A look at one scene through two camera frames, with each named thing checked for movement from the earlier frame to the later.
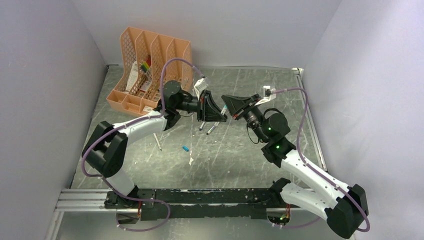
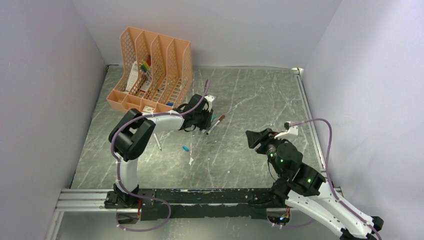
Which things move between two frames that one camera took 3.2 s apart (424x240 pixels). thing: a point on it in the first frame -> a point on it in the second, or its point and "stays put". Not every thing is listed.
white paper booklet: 133,76 stays put
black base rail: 188,204 stays put
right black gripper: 233,104 -> 266,136
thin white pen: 157,141 stays put
